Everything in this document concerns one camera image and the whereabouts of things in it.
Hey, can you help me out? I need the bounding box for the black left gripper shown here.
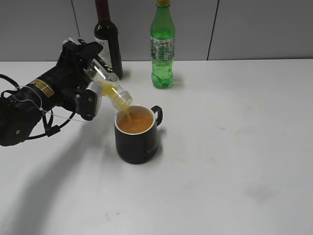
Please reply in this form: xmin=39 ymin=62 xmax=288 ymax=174
xmin=50 ymin=39 xmax=103 ymax=115

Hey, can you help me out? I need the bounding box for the orange juice bottle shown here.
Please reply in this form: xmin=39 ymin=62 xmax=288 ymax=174
xmin=84 ymin=55 xmax=134 ymax=112

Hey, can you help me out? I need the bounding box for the black mug white interior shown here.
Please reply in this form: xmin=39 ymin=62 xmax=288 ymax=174
xmin=114 ymin=105 xmax=163 ymax=165

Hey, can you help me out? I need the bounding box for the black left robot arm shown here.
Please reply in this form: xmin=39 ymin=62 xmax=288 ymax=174
xmin=0 ymin=40 xmax=103 ymax=146

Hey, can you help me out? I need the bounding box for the dark red wine bottle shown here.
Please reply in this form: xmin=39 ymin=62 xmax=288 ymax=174
xmin=94 ymin=0 xmax=123 ymax=79

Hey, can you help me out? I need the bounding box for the white zip tie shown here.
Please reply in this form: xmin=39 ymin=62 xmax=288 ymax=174
xmin=12 ymin=86 xmax=84 ymax=123

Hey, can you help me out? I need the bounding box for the green plastic soda bottle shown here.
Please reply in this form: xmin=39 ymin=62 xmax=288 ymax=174
xmin=150 ymin=0 xmax=176 ymax=89

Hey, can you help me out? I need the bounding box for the black cable loop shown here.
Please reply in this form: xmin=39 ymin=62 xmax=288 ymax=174
xmin=0 ymin=74 xmax=77 ymax=140

